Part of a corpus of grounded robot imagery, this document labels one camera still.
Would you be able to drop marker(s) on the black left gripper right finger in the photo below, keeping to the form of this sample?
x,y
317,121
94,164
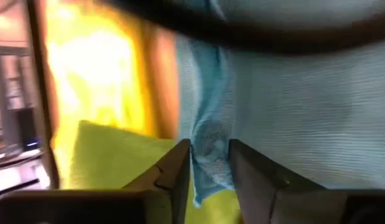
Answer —
x,y
258,183

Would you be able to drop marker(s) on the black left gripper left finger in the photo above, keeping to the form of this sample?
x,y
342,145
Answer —
x,y
173,174

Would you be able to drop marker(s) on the blue microfiber towel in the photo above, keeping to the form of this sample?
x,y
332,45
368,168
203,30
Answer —
x,y
304,109

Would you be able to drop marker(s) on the green microfiber towel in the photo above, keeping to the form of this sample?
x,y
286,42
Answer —
x,y
111,155

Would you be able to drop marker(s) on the yellow microfiber towel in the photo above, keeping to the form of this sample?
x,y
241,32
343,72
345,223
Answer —
x,y
96,71

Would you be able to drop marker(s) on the black aluminium table frame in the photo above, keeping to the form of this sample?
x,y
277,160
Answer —
x,y
42,77

